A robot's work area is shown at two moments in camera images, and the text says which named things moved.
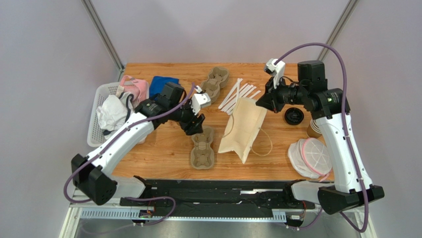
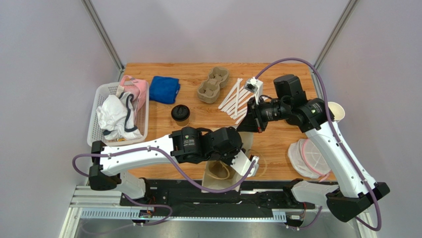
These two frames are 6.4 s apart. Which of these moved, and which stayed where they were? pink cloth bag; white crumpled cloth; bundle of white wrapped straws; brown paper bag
Moved: brown paper bag
Stayed: white crumpled cloth; pink cloth bag; bundle of white wrapped straws
